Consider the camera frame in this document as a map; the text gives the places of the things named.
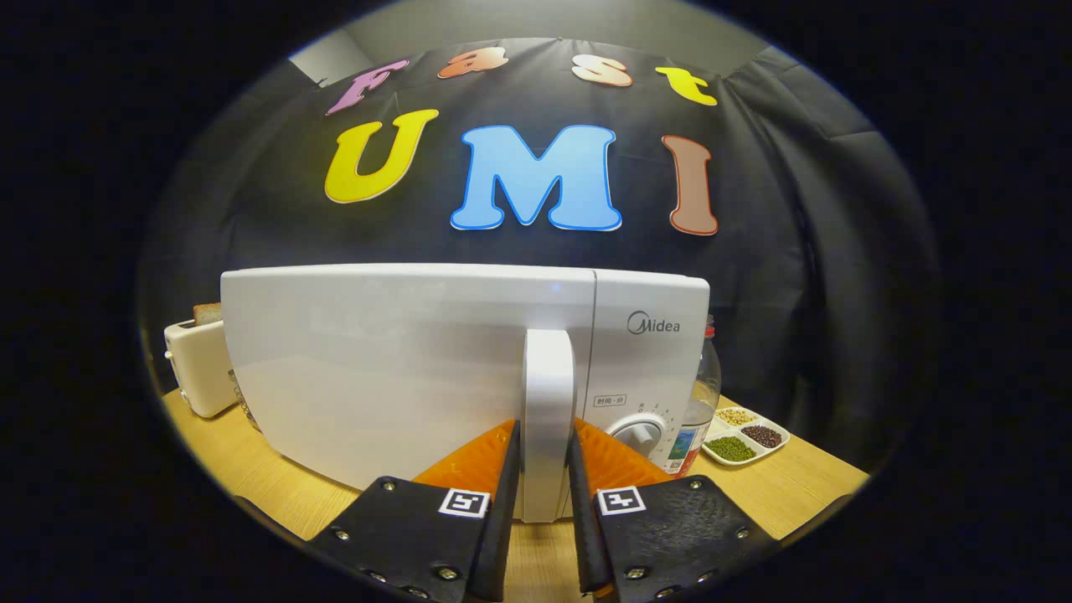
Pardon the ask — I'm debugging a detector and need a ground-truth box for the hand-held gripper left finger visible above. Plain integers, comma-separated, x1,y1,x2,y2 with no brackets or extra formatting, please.
306,419,522,603

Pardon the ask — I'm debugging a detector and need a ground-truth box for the divided white dish of beans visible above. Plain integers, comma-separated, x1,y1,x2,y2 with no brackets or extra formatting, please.
702,405,791,466

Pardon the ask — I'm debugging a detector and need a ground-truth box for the metal wire basket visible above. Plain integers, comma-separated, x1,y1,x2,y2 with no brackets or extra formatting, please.
228,368,262,433

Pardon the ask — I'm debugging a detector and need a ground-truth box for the white toaster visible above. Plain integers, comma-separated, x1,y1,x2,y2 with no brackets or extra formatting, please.
163,318,240,420

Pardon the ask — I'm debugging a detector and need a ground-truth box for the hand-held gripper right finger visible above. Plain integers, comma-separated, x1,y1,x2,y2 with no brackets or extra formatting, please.
568,417,780,603

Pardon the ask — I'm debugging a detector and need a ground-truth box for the white microwave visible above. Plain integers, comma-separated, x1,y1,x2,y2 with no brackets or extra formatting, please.
219,263,711,524

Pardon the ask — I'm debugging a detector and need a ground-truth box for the clear bottle with red label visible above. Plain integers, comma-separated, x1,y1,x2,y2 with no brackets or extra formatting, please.
666,314,723,478

